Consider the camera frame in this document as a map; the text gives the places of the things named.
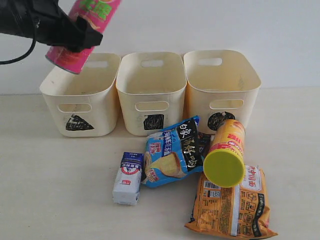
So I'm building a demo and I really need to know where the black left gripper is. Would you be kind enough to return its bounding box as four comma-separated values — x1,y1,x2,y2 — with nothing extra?
32,0,103,53

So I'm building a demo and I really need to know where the pink Lays chips can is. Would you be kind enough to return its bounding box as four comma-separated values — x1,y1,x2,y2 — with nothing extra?
45,0,121,74

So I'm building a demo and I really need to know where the blue instant noodle bag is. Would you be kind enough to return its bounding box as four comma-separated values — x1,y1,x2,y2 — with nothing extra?
141,115,203,188

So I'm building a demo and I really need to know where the yellow Lays chips can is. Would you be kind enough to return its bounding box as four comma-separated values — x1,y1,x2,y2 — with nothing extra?
203,119,246,188

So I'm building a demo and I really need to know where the orange instant noodle bag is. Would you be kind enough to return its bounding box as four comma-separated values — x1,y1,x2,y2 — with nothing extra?
184,165,278,240

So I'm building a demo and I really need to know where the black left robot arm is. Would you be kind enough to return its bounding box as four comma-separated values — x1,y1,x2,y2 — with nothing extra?
0,0,103,53

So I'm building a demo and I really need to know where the cream bin with triangle mark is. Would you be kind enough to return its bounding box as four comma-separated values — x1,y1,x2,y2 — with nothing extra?
39,53,121,138

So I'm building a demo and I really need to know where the cream bin with square mark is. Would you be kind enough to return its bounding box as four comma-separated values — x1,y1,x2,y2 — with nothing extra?
116,52,187,136

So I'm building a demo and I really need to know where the cream bin with circle mark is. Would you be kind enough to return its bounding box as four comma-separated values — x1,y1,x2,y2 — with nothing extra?
183,50,262,134

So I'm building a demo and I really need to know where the small dark purple box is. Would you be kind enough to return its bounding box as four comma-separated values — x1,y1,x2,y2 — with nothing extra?
198,132,212,158

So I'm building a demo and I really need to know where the white blue milk carton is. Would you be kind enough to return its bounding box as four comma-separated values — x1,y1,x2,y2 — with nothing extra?
112,152,144,206

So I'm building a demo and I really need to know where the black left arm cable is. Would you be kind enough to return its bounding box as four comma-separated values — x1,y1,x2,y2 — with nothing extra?
0,37,37,65

